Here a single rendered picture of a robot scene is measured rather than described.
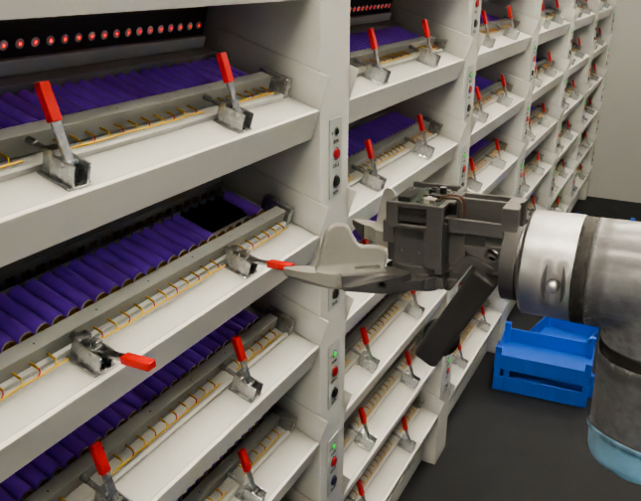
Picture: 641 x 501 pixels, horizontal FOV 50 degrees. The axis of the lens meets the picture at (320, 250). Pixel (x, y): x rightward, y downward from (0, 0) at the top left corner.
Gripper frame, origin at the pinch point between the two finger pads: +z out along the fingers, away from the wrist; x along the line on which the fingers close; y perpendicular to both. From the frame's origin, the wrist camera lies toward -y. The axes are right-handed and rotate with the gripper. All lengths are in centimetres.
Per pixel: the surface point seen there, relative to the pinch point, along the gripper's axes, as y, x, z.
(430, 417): -87, -98, 20
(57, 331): -6.3, 15.6, 21.5
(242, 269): -9.3, -11.3, 17.6
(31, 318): -5.6, 15.7, 24.9
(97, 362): -8.8, 15.3, 16.8
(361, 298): -29, -49, 18
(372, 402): -66, -69, 25
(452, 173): -18, -100, 18
